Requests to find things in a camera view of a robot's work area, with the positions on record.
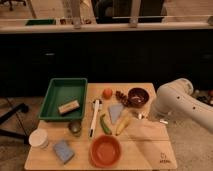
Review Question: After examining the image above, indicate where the yellow banana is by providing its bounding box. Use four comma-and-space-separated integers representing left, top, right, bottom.
116, 116, 131, 135

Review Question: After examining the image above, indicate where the orange bowl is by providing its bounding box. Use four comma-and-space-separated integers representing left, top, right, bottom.
89, 135, 122, 168

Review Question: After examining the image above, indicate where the black chair base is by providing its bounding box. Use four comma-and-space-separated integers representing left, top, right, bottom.
0, 103, 29, 144

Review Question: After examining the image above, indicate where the wooden block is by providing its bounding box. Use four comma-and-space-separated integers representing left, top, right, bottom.
58, 100, 80, 115

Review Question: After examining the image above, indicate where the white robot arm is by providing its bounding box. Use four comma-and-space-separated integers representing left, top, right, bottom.
150, 78, 213, 134

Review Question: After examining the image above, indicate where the white cup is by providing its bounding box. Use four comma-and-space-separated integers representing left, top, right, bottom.
29, 129, 49, 149

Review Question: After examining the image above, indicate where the blue sponge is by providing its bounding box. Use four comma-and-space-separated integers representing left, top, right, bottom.
53, 140, 75, 164

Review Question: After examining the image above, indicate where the green pepper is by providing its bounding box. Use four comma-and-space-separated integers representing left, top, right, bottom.
100, 114, 112, 135

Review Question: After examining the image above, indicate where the green plastic tray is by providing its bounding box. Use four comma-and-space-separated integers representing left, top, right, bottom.
39, 78, 87, 122

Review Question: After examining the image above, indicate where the purple bowl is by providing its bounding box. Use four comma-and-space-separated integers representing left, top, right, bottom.
128, 88, 149, 108

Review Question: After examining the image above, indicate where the silver metal fork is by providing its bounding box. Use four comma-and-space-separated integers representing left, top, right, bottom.
137, 113, 168, 125

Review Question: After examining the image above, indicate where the green avocado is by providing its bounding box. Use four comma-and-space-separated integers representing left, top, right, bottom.
68, 121, 82, 137

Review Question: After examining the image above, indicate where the light blue cloth wedge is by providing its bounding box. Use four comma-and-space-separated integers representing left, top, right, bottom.
108, 103, 124, 124

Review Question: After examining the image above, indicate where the dark grape bunch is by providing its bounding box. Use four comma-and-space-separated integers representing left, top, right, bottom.
115, 91, 129, 106

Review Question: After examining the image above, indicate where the small green bin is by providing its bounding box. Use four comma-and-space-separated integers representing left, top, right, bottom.
25, 19, 56, 26

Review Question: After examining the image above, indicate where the orange fruit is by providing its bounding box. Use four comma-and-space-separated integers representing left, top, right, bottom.
102, 88, 113, 99

